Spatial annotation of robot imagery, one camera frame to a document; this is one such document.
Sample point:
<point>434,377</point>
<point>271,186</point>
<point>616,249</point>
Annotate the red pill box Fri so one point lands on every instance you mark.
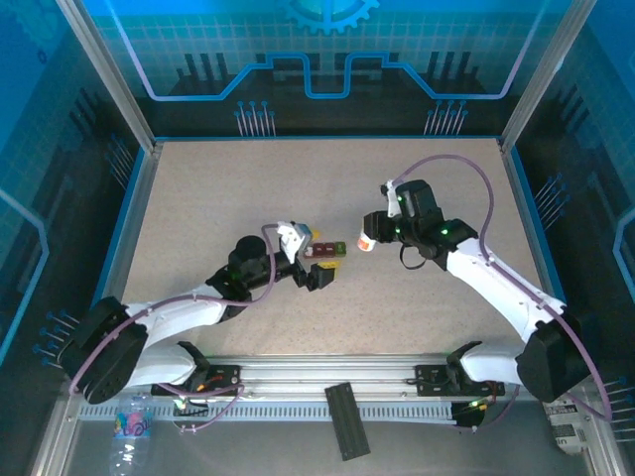
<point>319,249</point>

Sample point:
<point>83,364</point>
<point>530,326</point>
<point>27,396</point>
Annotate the red pill box Tues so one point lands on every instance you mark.
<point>330,249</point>

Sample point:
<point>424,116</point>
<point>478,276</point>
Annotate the green pill box SUN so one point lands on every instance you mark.
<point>341,248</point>

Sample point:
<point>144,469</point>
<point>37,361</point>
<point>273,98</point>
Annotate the white pill bottle orange label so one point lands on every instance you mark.
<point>366,242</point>

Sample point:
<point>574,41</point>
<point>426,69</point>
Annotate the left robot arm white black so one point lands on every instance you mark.
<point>173,317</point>

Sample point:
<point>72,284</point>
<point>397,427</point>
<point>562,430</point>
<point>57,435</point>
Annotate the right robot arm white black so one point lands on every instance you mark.
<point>496,287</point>

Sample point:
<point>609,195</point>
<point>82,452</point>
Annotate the black ridged bar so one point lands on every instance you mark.
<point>348,421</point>

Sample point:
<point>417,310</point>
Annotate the black connector board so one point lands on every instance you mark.
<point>466,416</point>

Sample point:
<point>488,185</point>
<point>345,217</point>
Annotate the clear plastic water bottle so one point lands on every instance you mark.
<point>131,426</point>

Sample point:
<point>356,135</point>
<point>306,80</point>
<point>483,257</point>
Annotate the white labelled box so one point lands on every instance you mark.
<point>568,431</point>

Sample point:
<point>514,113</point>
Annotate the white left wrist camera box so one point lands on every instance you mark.
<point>292,240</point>

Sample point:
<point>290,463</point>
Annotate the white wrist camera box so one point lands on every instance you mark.
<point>292,240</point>
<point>390,198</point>

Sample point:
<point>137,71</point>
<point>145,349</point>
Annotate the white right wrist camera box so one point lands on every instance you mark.
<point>390,198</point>

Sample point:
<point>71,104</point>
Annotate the aluminium mounting rail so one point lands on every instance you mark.
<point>322,369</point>

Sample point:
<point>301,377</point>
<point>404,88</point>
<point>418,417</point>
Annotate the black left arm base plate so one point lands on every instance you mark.
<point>223,379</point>

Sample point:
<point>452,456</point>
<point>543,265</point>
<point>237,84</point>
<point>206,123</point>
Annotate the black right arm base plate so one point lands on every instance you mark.
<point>426,379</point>

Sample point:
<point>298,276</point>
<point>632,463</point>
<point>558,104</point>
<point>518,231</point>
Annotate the aluminium frame post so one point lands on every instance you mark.
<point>546,74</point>
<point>115,74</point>

